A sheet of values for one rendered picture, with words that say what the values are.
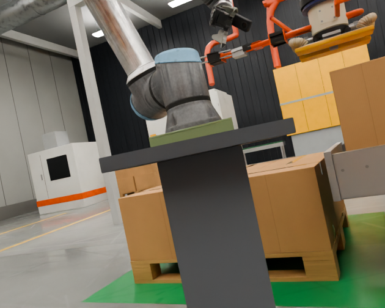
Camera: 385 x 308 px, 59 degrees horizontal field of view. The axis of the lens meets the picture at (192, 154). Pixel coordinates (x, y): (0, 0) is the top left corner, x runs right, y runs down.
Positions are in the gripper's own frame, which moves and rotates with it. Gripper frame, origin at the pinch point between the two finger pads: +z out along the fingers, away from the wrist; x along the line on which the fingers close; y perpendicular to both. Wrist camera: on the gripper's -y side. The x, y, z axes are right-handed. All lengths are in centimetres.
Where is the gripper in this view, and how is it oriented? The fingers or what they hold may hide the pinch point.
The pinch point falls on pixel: (230, 30)
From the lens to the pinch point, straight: 138.8
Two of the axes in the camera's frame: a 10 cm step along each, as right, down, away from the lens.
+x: 2.9, -7.4, -6.0
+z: -0.3, 6.2, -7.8
